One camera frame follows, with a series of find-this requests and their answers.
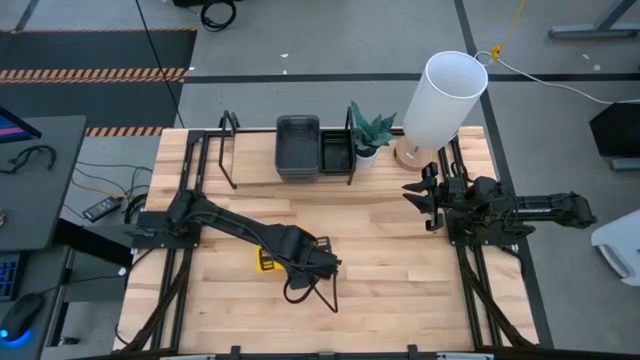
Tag white plastic object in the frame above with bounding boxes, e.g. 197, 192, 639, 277
590, 208, 640, 288

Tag white shade wooden base lamp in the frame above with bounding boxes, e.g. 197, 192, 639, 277
393, 50, 489, 173

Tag black cable loop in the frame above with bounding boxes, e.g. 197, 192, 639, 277
0, 144, 58, 176

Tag metal rig frame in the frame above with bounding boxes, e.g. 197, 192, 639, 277
113, 127, 544, 360

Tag black computer mouse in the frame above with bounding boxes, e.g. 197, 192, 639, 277
0, 292, 45, 346

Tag yellow cable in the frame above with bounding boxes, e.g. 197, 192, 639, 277
489, 0, 529, 62

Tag black keyboard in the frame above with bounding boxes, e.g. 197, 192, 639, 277
0, 252, 22, 304

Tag black panel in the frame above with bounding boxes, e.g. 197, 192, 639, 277
588, 101, 640, 159

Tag black power adapter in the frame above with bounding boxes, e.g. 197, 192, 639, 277
82, 195, 124, 224

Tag white cable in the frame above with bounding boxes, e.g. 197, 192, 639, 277
473, 49, 640, 106

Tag computer monitor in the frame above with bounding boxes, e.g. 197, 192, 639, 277
0, 105, 44, 145

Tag wooden shelf black metal frame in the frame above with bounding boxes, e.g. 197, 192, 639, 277
217, 109, 359, 191

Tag green plant in white pot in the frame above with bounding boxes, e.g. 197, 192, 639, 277
348, 99, 399, 171

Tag coiled black cable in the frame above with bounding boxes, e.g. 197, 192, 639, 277
199, 0, 238, 33

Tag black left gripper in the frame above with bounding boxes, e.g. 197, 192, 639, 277
287, 235, 342, 291

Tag dark keyboard shelf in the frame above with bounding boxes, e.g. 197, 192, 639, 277
0, 244, 76, 360

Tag thin black hanging cable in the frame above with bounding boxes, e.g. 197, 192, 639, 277
134, 0, 186, 129

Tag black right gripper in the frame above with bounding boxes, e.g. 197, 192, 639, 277
402, 162, 454, 234

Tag dark grey desk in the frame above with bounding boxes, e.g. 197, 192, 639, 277
0, 115, 88, 252

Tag black slotted plastic basket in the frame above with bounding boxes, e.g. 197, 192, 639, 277
319, 130, 354, 176

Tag black hazard striped floor mat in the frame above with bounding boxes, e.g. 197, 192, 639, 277
0, 28, 198, 137

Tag background table grey legs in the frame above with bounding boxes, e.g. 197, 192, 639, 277
546, 0, 640, 41

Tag yellow slotted plastic basket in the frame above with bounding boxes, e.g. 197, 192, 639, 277
255, 243, 290, 274

